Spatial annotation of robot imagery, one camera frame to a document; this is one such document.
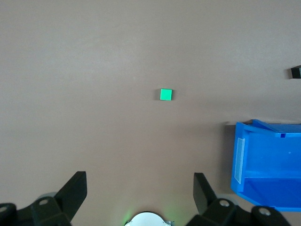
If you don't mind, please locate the black cube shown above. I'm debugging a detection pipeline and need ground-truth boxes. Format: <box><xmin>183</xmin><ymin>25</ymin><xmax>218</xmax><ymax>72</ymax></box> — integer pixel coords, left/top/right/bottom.
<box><xmin>289</xmin><ymin>65</ymin><xmax>301</xmax><ymax>80</ymax></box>

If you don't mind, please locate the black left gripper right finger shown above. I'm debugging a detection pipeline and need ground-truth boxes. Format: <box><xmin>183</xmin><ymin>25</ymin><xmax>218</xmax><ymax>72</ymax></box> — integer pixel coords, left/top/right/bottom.
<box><xmin>193</xmin><ymin>173</ymin><xmax>292</xmax><ymax>226</ymax></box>

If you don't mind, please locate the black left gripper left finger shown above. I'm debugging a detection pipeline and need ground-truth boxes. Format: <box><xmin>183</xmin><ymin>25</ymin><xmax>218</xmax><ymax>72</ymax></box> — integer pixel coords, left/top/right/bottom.
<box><xmin>0</xmin><ymin>171</ymin><xmax>87</xmax><ymax>226</ymax></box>

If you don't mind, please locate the green cube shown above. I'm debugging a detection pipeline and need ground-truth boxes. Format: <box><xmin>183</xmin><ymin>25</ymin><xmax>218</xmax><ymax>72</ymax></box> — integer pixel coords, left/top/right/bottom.
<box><xmin>156</xmin><ymin>88</ymin><xmax>175</xmax><ymax>101</ymax></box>

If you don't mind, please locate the blue plastic storage bin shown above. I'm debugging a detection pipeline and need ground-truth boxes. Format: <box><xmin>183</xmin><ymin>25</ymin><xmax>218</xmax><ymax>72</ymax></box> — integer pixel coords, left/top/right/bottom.
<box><xmin>230</xmin><ymin>119</ymin><xmax>301</xmax><ymax>212</ymax></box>

